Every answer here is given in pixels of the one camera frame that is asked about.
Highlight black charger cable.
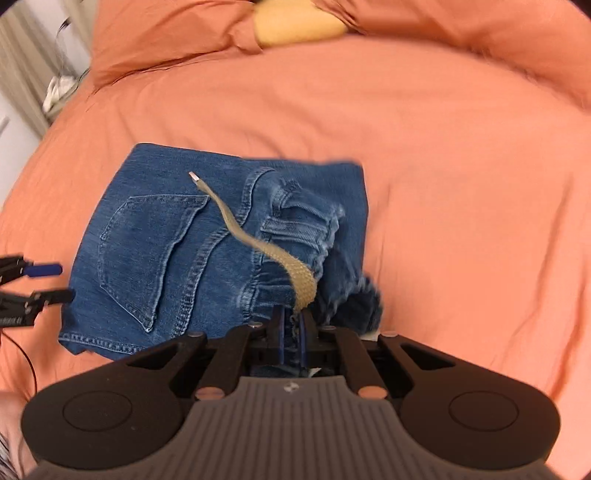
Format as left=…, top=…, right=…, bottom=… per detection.
left=53, top=16, right=90, bottom=88

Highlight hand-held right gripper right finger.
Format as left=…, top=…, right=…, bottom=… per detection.
left=300, top=310, right=458, bottom=398

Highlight beige pleated curtain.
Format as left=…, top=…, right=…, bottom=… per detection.
left=0, top=0, right=93, bottom=137

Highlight olive webbing belt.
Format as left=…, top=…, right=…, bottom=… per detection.
left=188, top=172, right=319, bottom=319

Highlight white crumpled cloth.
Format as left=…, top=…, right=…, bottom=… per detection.
left=43, top=75, right=78, bottom=112

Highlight orange pillow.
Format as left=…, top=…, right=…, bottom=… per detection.
left=90, top=0, right=266, bottom=88
left=318, top=0, right=591, bottom=109

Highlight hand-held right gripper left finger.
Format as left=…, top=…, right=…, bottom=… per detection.
left=126, top=307, right=283, bottom=398

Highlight blue denim pants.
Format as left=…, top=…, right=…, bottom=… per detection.
left=58, top=143, right=384, bottom=367

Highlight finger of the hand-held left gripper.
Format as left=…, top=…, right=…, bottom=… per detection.
left=0, top=289, right=75, bottom=315
left=0, top=256, right=63, bottom=283

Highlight bed with orange sheet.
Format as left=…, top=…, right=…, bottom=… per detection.
left=0, top=37, right=591, bottom=480

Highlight yellow plush cushion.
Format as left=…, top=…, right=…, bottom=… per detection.
left=254, top=0, right=347, bottom=48

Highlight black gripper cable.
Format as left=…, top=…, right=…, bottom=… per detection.
left=0, top=331, right=38, bottom=398

